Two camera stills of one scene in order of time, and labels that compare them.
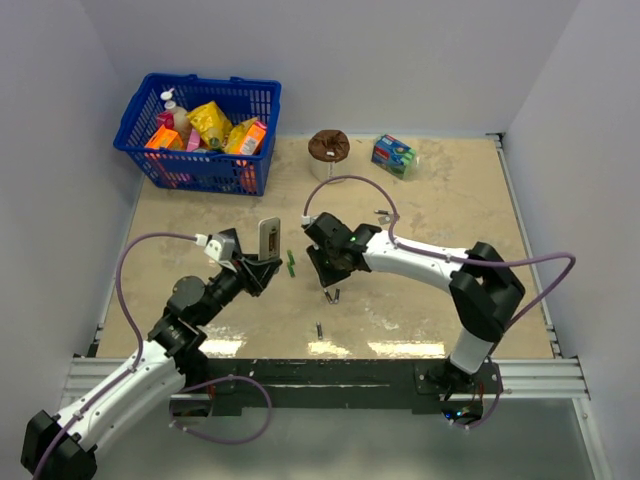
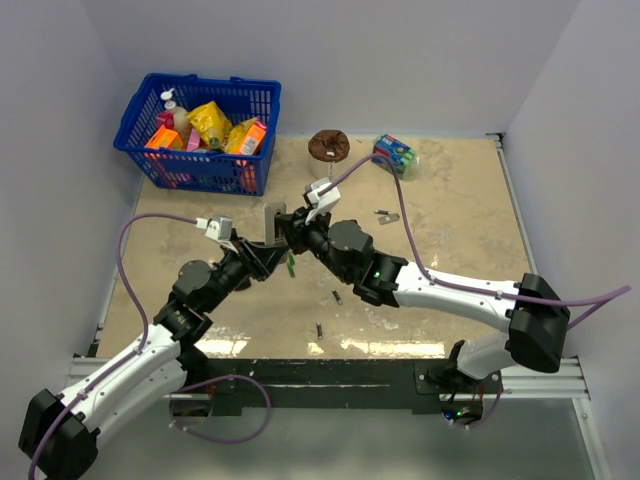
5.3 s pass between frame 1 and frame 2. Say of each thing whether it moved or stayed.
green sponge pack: stayed
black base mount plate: stayed
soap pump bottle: stayed
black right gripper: moved
